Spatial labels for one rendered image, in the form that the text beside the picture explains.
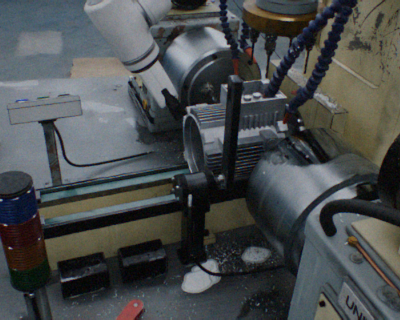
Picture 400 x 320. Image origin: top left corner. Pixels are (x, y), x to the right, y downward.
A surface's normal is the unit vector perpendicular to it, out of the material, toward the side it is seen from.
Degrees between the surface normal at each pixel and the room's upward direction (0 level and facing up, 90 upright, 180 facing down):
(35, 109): 64
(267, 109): 90
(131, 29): 82
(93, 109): 0
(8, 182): 0
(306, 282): 90
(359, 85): 90
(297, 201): 54
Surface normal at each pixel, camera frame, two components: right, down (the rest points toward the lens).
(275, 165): -0.66, -0.44
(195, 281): 0.04, -0.83
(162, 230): 0.35, 0.53
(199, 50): -0.41, -0.65
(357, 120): -0.94, 0.17
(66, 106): 0.33, 0.11
